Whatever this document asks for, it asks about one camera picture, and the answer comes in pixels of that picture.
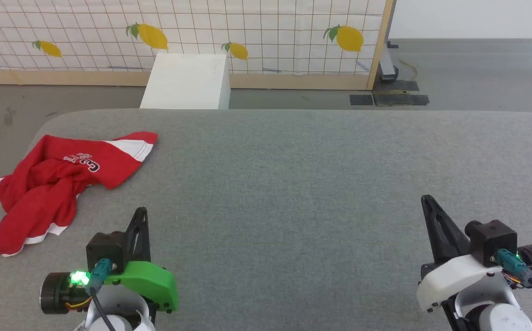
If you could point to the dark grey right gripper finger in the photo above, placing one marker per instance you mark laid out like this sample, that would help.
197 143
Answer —
435 243
454 241

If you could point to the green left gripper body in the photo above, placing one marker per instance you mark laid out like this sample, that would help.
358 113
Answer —
151 282

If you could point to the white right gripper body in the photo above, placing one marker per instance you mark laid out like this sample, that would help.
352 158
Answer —
449 278

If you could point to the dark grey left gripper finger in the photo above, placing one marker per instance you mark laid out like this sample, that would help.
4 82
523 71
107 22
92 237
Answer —
144 243
130 239

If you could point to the red shorts with white trim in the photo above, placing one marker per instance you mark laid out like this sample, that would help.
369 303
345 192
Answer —
41 193

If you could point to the grey fabric cushion surface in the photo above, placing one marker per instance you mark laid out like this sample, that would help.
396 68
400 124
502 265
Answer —
293 207

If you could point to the long black floor mat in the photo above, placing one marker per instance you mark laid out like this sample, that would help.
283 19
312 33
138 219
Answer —
401 99

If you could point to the black floor mat under foot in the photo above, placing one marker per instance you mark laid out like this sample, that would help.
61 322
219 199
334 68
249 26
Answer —
404 85

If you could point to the small black floor mat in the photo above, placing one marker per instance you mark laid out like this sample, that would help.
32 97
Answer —
361 99

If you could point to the grey metal partition foot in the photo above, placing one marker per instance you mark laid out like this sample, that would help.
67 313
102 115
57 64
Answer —
387 64

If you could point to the lemon print partition panel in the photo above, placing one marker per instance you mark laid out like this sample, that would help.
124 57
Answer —
247 23

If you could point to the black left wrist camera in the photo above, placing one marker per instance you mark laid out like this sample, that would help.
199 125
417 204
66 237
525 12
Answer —
105 250

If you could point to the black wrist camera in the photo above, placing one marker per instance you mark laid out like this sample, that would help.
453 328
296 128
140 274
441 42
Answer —
493 241
105 250

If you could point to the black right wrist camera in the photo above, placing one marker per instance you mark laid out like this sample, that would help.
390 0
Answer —
493 241

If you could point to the white box pedestal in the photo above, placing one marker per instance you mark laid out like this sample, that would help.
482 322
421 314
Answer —
183 80

